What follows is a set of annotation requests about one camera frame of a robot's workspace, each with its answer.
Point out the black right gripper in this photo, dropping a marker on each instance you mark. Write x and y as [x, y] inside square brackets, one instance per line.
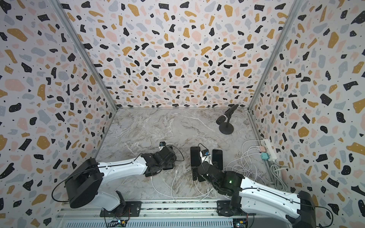
[199, 177]

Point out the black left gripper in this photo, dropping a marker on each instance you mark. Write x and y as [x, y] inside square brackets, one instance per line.
[173, 159]

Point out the phone with pink case middle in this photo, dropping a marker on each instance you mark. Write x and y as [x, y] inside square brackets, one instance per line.
[195, 156]

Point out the phone with light green case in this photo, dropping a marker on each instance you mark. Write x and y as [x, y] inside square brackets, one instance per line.
[217, 159]

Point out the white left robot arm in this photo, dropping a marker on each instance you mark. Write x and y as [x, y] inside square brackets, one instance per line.
[85, 185]

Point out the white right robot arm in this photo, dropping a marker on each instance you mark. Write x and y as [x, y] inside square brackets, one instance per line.
[296, 209]

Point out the pink charger plug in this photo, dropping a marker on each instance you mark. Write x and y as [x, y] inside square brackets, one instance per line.
[262, 149]

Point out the teal charger plug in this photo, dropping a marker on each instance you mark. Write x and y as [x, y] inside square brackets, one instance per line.
[265, 156]

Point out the white power strip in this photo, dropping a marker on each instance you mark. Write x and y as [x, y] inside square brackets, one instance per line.
[269, 149]

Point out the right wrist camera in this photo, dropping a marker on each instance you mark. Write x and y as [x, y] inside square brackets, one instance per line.
[206, 156]

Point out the aluminium mounting rail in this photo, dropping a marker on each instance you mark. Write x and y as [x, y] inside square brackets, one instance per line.
[156, 214]

